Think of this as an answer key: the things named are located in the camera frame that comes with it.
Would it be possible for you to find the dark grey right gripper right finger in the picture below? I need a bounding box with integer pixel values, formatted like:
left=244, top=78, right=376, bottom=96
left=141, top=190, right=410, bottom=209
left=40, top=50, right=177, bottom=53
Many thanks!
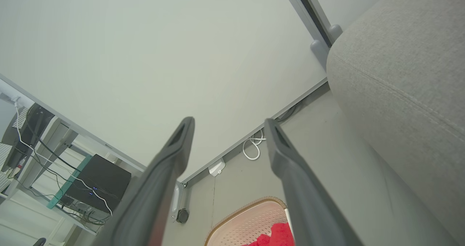
left=264, top=118, right=364, bottom=246

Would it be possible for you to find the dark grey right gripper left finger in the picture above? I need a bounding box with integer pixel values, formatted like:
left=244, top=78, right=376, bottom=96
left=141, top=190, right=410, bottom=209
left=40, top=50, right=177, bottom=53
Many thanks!
left=91, top=116, right=195, bottom=246

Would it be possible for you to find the red cloth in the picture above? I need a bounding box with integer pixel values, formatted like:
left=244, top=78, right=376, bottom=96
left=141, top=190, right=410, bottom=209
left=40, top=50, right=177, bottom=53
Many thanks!
left=243, top=222, right=295, bottom=246

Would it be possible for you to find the grey fabric sofa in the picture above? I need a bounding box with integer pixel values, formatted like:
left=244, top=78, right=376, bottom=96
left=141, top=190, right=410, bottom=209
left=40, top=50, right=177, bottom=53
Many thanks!
left=326, top=0, right=465, bottom=245

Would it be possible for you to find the black computer box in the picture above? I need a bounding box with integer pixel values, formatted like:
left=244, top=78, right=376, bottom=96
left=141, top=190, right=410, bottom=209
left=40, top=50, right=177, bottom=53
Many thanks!
left=60, top=154, right=132, bottom=214

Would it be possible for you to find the pink perforated laundry basket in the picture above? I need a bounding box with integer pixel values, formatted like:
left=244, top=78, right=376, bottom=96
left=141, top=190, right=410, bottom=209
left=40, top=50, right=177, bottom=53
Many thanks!
left=204, top=196, right=295, bottom=246

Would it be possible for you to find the green glass shelf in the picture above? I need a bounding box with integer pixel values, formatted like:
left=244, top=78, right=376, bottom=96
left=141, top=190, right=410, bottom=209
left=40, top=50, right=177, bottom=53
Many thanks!
left=46, top=155, right=93, bottom=209

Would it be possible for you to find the white power adapter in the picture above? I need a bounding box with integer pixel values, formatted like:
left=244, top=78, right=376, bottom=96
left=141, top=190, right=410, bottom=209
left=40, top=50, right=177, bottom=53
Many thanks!
left=208, top=158, right=226, bottom=177

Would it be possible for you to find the large white partition panel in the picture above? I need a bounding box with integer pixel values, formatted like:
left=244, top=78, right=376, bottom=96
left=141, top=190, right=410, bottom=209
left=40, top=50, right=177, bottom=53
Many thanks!
left=0, top=0, right=328, bottom=184

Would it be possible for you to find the grey curved partition foot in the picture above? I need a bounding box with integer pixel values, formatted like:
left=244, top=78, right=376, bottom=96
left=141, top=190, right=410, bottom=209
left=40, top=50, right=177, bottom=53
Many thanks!
left=310, top=39, right=330, bottom=70
left=328, top=24, right=343, bottom=43

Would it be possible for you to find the small white partition panel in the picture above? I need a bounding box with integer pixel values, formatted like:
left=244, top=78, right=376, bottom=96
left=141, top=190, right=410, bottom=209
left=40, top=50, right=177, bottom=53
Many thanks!
left=309, top=0, right=398, bottom=32

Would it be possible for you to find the grey metal partition bracket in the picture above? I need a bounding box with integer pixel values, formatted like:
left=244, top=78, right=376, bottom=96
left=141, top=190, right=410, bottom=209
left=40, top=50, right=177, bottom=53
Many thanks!
left=171, top=182, right=185, bottom=222

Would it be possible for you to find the white coiled floor cable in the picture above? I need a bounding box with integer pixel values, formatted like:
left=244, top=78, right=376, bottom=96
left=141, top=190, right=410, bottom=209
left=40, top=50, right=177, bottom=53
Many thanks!
left=242, top=129, right=267, bottom=161

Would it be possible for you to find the black floor cable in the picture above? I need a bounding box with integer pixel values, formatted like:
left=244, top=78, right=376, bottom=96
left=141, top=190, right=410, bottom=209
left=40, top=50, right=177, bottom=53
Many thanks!
left=278, top=102, right=304, bottom=122

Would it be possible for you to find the white desk frame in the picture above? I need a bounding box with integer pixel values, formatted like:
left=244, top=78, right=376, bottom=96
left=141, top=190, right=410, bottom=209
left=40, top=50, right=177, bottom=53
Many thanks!
left=0, top=115, right=146, bottom=246

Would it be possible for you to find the white desk cable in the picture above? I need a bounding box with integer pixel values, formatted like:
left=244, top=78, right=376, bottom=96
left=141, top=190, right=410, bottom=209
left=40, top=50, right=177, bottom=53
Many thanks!
left=13, top=99, right=114, bottom=217

